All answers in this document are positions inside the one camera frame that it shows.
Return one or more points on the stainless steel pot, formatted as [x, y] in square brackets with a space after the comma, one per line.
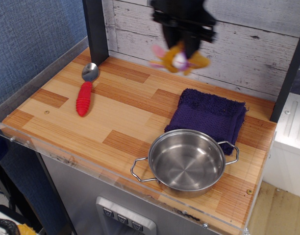
[188, 163]

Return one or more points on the purple folded towel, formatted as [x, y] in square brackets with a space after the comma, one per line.
[218, 117]

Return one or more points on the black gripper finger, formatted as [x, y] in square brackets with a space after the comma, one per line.
[191, 44]
[171, 35]

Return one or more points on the black right vertical post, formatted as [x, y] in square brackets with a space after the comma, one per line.
[287, 84]

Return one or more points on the clear acrylic table edge guard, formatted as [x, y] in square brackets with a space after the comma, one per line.
[78, 183]

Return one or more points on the white appliance at right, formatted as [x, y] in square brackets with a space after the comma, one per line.
[282, 168]

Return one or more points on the black left vertical post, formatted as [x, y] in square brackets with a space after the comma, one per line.
[96, 31]

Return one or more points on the black vertical post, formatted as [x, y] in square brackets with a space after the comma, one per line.
[287, 84]
[96, 31]

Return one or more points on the red handled metal spoon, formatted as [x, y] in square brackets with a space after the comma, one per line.
[89, 73]

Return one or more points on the yellow plush bunny toy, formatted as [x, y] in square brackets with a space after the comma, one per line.
[175, 60]

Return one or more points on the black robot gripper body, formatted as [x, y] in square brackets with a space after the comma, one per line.
[186, 15]

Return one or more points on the silver button control panel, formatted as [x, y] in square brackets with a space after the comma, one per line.
[118, 220]

